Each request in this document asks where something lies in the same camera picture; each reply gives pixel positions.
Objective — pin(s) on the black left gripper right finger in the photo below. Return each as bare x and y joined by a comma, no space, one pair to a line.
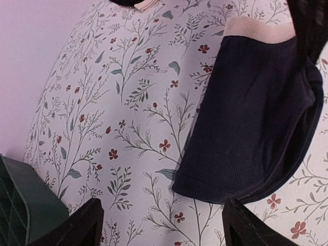
243,228

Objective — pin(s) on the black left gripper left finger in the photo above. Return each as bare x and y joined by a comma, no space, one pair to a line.
83,227

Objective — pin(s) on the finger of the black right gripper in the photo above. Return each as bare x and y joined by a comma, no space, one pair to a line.
310,23

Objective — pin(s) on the dark green divided tray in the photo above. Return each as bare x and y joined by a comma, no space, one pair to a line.
29,209

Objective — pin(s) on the navy blue underwear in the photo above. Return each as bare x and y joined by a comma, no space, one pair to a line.
257,117

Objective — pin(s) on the floral patterned table mat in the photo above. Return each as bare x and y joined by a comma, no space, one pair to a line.
117,108

